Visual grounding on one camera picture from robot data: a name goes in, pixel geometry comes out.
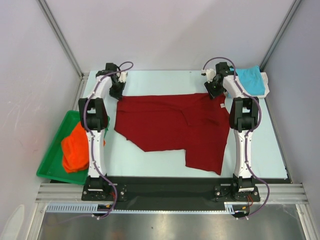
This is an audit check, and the dark red t-shirt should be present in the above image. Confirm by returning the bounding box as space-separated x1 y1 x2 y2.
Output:
114 93 230 175

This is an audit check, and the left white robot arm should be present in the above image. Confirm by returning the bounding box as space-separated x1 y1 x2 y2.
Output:
78 62 128 200

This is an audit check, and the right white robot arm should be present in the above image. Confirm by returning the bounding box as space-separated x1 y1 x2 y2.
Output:
201 62 262 201

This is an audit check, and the folded cyan t-shirt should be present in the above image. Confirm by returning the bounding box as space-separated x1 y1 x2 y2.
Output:
236 65 266 97

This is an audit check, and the folded white t-shirt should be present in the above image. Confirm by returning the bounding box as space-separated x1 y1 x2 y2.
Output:
222 72 270 99

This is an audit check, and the orange t-shirt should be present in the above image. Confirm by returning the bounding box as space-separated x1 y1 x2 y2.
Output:
61 122 106 178

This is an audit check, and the green plastic tray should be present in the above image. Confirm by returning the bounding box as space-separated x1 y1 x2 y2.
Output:
36 110 111 185

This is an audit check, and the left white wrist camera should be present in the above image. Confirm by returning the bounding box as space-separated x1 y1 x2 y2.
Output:
118 71 128 83

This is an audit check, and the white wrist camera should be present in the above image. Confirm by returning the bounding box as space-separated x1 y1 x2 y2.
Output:
201 68 216 83
118 71 128 83

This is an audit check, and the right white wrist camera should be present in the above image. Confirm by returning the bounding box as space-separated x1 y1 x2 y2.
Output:
201 68 216 83

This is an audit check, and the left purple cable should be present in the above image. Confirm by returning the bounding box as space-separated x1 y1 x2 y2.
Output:
83 61 134 221

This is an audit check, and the left aluminium corner post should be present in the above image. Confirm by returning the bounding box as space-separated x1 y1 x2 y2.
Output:
34 0 84 79

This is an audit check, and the aluminium corner post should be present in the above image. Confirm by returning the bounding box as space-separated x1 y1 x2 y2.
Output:
259 0 304 72
34 0 84 79

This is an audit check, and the right aluminium corner post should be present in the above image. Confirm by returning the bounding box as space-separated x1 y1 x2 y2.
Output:
259 0 304 72

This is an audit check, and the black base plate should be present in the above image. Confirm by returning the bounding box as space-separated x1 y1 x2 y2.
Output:
81 176 292 211

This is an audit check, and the aluminium front rail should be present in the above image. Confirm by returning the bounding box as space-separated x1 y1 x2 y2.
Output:
35 183 309 204

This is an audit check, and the white slotted cable duct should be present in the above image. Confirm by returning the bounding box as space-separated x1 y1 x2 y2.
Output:
46 203 235 215

